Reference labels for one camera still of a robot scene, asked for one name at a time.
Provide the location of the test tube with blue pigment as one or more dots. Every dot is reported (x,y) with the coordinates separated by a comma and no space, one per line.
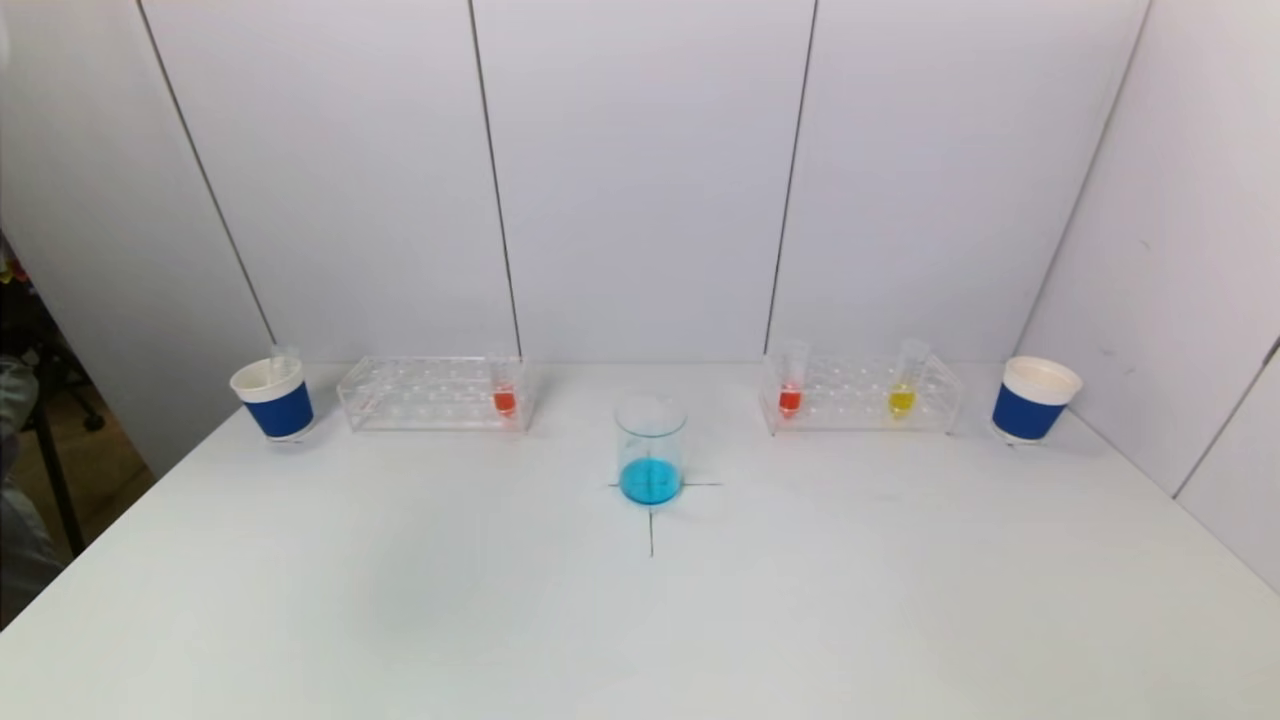
(285,360)

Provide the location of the clear glass beaker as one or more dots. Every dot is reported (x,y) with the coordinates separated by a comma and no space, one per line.
(651,470)

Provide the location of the test tube with red pigment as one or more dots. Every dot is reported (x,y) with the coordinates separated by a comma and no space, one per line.
(503,400)
(790,398)

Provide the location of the clear acrylic test tube rack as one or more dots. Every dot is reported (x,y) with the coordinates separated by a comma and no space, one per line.
(420,395)
(850,400)

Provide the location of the test tube with yellow pigment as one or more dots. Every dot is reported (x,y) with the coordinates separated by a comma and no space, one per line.
(902,400)

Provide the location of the blue and white paper cup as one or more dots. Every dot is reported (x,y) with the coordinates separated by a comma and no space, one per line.
(278,408)
(1028,410)

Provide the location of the black tripod stand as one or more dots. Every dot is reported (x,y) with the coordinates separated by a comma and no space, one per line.
(55,470)

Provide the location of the grey trouser leg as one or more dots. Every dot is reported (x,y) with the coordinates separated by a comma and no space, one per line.
(20,530)

